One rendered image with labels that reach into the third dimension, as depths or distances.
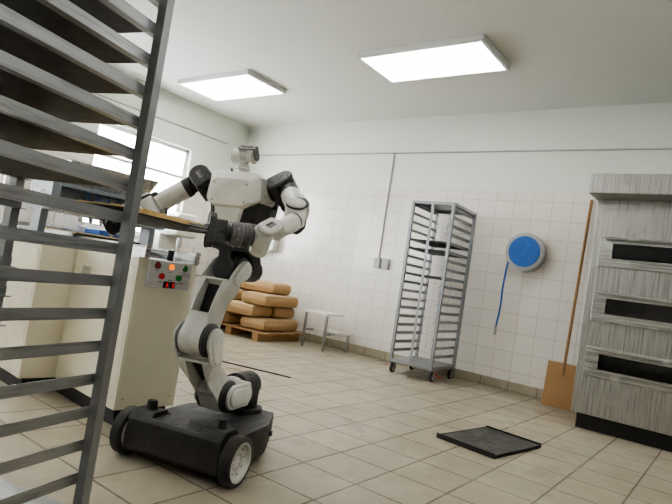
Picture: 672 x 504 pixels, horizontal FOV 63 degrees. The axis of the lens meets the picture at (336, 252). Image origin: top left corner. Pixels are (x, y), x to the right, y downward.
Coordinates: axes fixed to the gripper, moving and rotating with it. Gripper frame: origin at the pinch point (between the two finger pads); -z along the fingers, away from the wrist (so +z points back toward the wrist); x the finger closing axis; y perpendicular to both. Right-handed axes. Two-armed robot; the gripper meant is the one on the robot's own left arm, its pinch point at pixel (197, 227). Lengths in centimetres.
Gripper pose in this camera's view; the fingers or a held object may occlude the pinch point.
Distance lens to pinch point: 193.7
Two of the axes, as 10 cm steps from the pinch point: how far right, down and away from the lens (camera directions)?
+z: 9.0, 1.6, 4.1
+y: 4.1, 0.1, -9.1
